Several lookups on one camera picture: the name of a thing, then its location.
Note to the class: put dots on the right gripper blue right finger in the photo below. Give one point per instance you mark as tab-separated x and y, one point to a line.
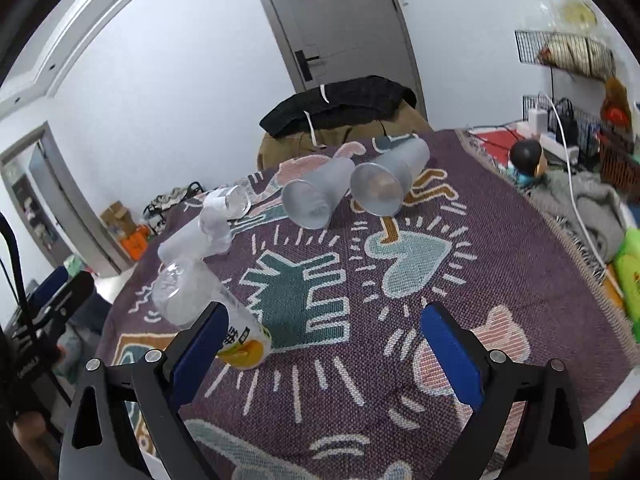
550	439

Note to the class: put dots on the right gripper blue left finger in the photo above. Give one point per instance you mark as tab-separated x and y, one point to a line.
98	439

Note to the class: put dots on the clear cup with orange label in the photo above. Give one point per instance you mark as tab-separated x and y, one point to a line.
186	287

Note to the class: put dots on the frosted cup lying left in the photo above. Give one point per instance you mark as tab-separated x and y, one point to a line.
207	235

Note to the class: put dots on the frosted cup lying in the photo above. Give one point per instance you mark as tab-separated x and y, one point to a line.
381	185
207	235
311	200

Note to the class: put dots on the clear glass cup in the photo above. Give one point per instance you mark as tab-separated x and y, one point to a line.
231	202

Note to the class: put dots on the frosted cup lying middle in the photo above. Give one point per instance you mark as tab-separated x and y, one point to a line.
311	200

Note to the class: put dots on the frosted cup lying right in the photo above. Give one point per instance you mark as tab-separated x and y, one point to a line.
381	185

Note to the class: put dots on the orange bag on floor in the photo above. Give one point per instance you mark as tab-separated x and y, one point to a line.
136	243

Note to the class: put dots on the cardboard box on floor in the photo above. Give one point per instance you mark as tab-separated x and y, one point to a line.
118	220

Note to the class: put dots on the black shoe rack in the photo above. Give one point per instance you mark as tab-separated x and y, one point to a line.
154	213

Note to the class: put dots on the purple patterned woven blanket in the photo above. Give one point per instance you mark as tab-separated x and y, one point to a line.
351	389

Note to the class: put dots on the green wet wipes pack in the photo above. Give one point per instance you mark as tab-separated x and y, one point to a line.
627	268

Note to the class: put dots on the grey cloth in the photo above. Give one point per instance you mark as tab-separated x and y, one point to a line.
597	204

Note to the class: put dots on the brown chair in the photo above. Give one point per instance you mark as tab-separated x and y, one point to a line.
274	151

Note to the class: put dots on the red-brown plastic basket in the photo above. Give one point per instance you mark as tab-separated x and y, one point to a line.
618	167

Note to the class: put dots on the black round-head figurine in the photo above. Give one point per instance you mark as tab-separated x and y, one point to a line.
527	163

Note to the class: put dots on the white power strip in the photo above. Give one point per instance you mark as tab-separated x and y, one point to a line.
534	126

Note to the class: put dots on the red paper sheet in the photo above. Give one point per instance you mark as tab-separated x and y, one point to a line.
497	142

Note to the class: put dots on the brown plush toy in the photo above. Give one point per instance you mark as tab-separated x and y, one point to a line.
615	108

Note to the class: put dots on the black jacket on chair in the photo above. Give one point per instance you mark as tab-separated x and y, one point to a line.
344	103

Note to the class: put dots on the grey door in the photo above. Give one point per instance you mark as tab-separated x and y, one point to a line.
354	38

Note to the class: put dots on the clear plastic bag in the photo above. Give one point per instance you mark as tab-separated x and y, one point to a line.
573	16

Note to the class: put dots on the lower black wire shelf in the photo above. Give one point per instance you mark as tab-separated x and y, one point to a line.
581	128

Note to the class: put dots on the black wire shelf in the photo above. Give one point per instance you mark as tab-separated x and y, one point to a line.
575	54
581	128

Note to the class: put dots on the black door handle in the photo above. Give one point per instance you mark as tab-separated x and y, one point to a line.
303	62

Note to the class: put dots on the upper black wire shelf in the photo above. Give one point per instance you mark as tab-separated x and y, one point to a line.
575	54

